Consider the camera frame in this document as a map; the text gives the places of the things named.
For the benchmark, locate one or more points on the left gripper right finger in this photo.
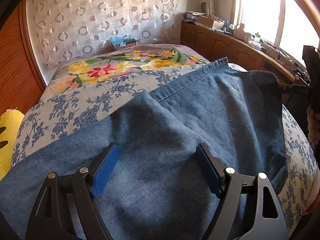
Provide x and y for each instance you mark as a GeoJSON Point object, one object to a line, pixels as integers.
{"type": "Point", "coordinates": [263, 216]}

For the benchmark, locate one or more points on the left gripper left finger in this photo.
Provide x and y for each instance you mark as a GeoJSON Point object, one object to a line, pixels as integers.
{"type": "Point", "coordinates": [51, 218]}

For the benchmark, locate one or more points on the blue denim jeans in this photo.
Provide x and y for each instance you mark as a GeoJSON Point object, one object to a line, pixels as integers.
{"type": "Point", "coordinates": [157, 189]}

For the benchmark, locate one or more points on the person's right hand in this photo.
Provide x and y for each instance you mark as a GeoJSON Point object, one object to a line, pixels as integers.
{"type": "Point", "coordinates": [313, 126]}

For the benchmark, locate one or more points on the white bottle on cabinet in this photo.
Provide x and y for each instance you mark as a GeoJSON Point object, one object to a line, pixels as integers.
{"type": "Point", "coordinates": [240, 31]}

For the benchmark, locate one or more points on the wooden side cabinet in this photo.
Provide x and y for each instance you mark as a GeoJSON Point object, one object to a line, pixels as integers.
{"type": "Point", "coordinates": [213, 45]}

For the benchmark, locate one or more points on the blue floral white quilt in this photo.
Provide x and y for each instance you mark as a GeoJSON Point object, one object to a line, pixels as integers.
{"type": "Point", "coordinates": [56, 117]}

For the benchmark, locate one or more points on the yellow plush toy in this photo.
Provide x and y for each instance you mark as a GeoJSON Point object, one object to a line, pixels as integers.
{"type": "Point", "coordinates": [10, 122]}

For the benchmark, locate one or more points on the cardboard box on cabinet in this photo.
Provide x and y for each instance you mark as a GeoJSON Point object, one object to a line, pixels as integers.
{"type": "Point", "coordinates": [210, 23]}

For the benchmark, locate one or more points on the wooden slatted wardrobe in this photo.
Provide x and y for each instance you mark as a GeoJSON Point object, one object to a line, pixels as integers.
{"type": "Point", "coordinates": [22, 83]}

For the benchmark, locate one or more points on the colourful floral bed blanket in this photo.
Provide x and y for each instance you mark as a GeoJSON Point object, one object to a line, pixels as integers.
{"type": "Point", "coordinates": [83, 72]}

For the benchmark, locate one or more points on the blue tissue box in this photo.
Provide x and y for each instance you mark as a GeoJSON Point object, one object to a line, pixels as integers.
{"type": "Point", "coordinates": [121, 43]}

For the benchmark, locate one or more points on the circle pattern sheer curtain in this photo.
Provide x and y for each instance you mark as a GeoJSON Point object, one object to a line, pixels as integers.
{"type": "Point", "coordinates": [65, 30]}

